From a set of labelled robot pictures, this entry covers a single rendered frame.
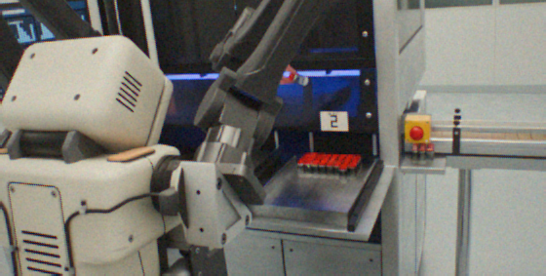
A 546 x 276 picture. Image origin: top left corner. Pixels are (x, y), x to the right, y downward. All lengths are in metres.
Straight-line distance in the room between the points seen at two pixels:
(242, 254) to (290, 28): 1.23
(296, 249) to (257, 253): 0.16
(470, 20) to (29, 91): 5.52
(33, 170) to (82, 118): 0.10
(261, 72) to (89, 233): 0.32
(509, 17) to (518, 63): 0.57
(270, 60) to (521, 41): 5.42
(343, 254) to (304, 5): 1.10
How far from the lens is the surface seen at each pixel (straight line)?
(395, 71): 1.34
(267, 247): 1.70
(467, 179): 1.58
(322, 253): 1.63
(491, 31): 5.94
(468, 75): 6.02
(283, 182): 1.35
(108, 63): 0.64
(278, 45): 0.66
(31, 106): 0.69
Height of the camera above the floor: 1.42
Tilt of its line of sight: 16 degrees down
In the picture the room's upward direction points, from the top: 6 degrees counter-clockwise
